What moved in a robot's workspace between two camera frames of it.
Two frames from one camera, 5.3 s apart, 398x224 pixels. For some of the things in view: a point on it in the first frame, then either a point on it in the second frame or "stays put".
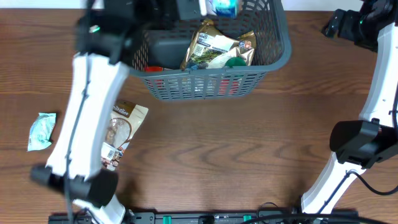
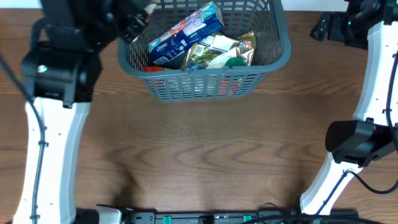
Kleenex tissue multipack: (228, 9) → (169, 50)
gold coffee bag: (209, 48) stays put
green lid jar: (235, 61) stays put
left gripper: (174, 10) → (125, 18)
